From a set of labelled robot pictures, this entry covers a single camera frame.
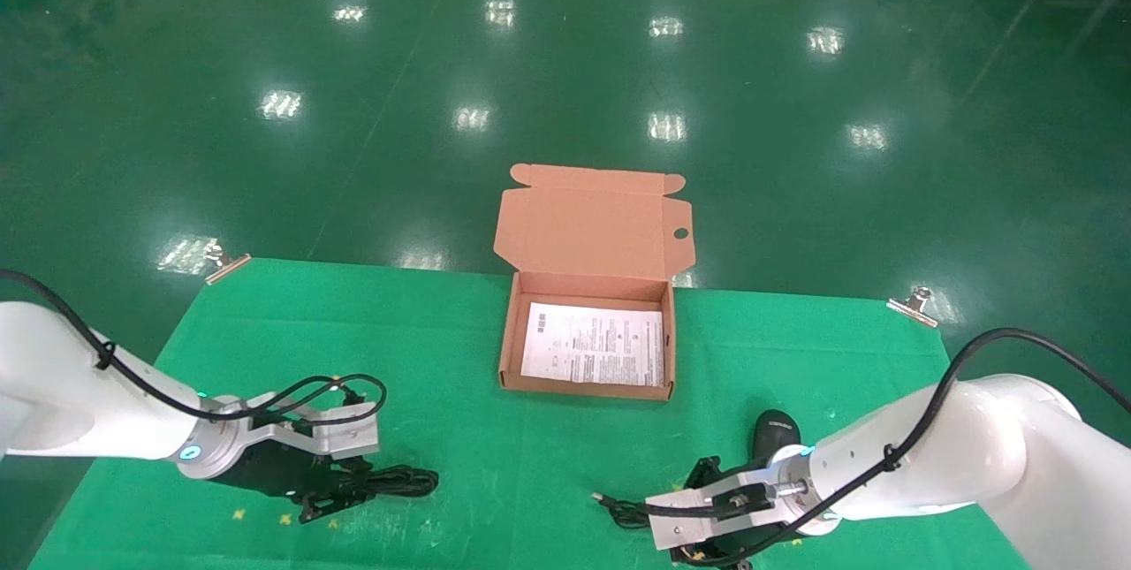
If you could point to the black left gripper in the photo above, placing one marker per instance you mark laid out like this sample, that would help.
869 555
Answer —
265 473

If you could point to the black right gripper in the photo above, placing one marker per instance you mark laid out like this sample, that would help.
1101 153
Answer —
760 543

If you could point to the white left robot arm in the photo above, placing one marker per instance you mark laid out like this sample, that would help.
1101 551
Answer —
62 402

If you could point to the brown open cardboard box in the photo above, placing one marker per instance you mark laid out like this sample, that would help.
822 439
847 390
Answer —
592 234

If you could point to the green table cloth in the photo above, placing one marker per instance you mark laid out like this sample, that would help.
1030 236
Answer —
495 446

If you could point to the white printed paper sheet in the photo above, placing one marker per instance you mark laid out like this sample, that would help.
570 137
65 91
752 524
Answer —
592 345

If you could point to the metal table clip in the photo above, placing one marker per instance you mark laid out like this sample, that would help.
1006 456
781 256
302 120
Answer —
228 269
912 307

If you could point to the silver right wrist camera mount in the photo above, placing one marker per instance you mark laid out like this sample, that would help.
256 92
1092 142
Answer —
680 521

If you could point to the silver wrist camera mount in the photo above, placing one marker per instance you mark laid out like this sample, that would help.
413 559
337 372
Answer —
340 437
680 521

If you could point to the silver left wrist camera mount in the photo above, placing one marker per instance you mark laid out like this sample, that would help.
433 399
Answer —
340 437

